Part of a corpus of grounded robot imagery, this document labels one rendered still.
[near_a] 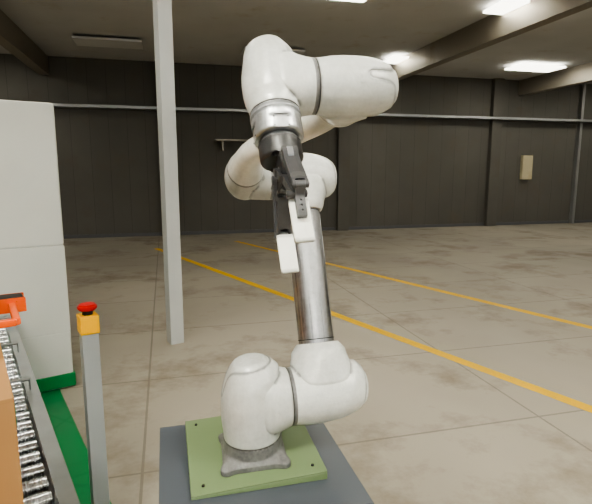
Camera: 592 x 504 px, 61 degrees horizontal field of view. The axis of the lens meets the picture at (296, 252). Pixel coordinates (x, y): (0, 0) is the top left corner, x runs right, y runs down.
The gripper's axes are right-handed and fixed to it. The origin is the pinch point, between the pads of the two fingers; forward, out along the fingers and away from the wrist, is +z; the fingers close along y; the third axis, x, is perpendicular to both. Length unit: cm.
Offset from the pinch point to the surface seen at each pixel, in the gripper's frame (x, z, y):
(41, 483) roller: -68, 29, -116
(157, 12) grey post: -28, -306, -244
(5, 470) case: -68, 24, -82
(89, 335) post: -55, -19, -123
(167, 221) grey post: -33, -161, -330
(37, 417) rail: -78, 6, -144
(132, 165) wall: -132, -613, -979
